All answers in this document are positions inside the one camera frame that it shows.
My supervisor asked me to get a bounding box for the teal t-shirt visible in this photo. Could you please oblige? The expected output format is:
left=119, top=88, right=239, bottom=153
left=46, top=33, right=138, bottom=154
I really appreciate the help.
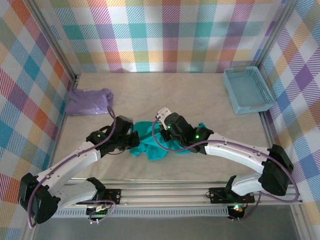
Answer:
left=128, top=120, right=213, bottom=162

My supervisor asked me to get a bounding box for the folded purple t-shirt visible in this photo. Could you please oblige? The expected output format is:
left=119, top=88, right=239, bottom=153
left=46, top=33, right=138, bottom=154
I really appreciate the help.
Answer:
left=65, top=87, right=115, bottom=117

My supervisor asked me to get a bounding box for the light blue plastic basket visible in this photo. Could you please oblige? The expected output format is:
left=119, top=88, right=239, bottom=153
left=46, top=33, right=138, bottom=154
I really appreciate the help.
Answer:
left=223, top=66, right=275, bottom=115

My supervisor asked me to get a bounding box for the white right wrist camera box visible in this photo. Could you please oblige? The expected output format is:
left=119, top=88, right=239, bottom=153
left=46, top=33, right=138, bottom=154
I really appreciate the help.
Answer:
left=155, top=107, right=172, bottom=126

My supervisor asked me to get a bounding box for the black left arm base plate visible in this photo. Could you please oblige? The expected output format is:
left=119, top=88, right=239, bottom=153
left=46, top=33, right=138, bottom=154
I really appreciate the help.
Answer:
left=75, top=188, right=122, bottom=206

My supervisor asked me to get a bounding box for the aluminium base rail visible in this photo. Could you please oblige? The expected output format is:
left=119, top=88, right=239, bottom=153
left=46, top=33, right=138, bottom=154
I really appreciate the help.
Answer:
left=27, top=178, right=305, bottom=208

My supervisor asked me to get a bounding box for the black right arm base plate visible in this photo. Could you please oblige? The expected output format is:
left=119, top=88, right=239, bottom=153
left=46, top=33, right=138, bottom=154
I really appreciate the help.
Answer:
left=208, top=187, right=256, bottom=204

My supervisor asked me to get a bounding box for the grey slotted cable duct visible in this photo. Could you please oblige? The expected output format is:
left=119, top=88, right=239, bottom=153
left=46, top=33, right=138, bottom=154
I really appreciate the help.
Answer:
left=38, top=208, right=231, bottom=218

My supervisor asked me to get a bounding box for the aluminium corner post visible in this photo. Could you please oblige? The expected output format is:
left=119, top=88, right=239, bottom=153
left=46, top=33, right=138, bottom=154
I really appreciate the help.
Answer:
left=252, top=0, right=301, bottom=70
left=24, top=0, right=82, bottom=87

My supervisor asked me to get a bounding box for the aluminium frame leg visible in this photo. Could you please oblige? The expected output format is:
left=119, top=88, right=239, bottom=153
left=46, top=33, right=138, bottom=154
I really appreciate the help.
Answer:
left=22, top=219, right=42, bottom=240
left=291, top=204, right=310, bottom=240

